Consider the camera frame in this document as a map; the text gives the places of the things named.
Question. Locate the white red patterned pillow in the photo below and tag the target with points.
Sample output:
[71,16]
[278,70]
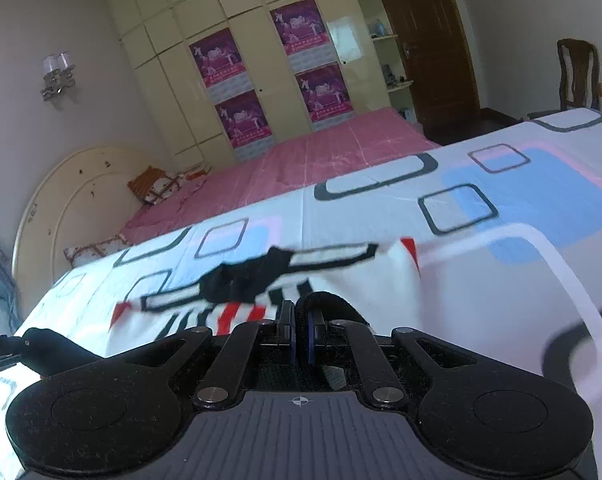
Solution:
[96,250]

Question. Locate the cream round headboard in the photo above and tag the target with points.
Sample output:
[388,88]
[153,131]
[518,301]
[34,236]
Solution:
[71,200]

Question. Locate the white printed bed cover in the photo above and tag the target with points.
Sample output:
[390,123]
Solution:
[506,185]

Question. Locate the brown wooden door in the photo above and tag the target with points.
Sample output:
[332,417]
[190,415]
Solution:
[426,35]

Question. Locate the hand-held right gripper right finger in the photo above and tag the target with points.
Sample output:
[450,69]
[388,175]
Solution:
[309,337]

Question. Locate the orange patterned pillow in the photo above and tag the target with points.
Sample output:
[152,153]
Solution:
[151,185]

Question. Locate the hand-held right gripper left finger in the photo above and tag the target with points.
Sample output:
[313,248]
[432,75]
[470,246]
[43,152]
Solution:
[292,335]

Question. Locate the blue ornament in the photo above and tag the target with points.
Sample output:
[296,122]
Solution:
[381,27]

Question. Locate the cream wardrobe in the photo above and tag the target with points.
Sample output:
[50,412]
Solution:
[171,85]

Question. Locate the striped white knit sweater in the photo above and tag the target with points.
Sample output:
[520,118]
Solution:
[241,275]

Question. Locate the silver wall lamp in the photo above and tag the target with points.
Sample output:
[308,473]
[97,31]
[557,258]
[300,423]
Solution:
[58,77]

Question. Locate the pink bed sheet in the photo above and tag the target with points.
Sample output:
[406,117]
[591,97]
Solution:
[306,160]

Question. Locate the purple wall poster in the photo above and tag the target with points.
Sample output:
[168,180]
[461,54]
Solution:
[301,30]
[218,60]
[245,120]
[326,92]

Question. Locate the brown wooden chair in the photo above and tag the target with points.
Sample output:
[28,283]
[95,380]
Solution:
[578,75]

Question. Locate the cream corner shelf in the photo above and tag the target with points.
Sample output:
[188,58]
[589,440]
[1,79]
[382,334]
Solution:
[396,100]

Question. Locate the dark shelf ornaments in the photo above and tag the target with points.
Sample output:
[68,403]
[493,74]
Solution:
[395,76]

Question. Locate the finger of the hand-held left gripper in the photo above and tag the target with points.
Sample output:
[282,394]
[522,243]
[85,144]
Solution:
[56,351]

